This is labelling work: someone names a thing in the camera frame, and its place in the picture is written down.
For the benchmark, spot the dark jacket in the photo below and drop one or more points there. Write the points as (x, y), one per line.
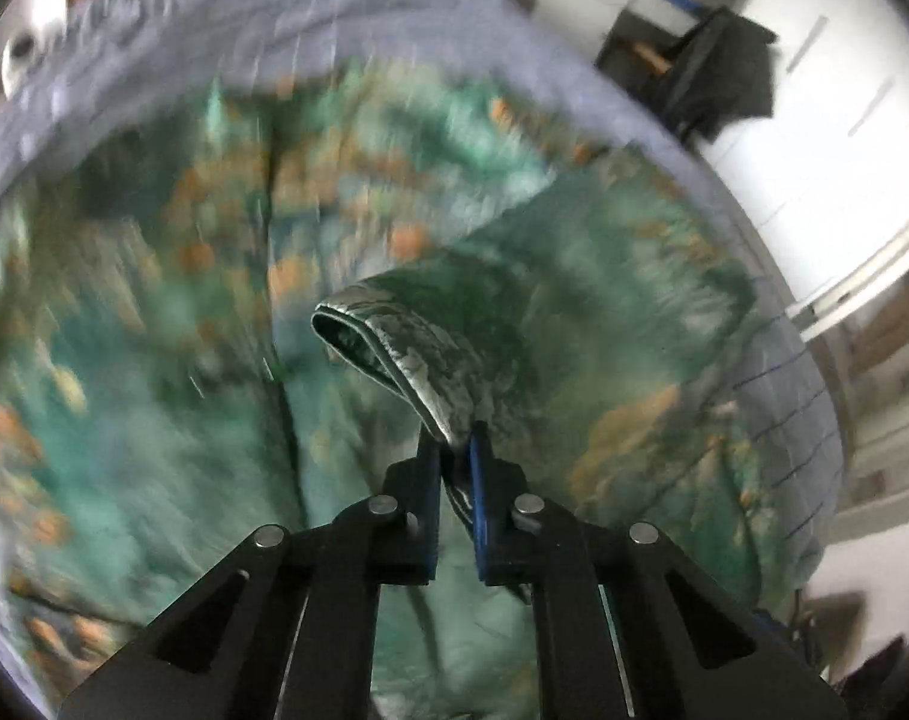
(724, 67)

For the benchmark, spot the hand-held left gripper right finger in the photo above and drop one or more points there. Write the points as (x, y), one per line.
(479, 517)

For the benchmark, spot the blue item on desk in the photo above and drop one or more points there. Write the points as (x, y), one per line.
(687, 1)

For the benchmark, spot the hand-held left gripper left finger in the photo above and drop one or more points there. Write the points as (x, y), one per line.
(427, 517)

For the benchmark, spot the white wardrobe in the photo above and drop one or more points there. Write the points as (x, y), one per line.
(837, 127)

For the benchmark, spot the blue checked bed sheet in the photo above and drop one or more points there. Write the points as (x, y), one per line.
(199, 7)

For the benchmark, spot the green printed satin garment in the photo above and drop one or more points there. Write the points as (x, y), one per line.
(199, 390)

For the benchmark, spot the wooden seat chair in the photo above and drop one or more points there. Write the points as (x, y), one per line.
(651, 56)

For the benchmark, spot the white round fan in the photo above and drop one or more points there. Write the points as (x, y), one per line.
(30, 52)

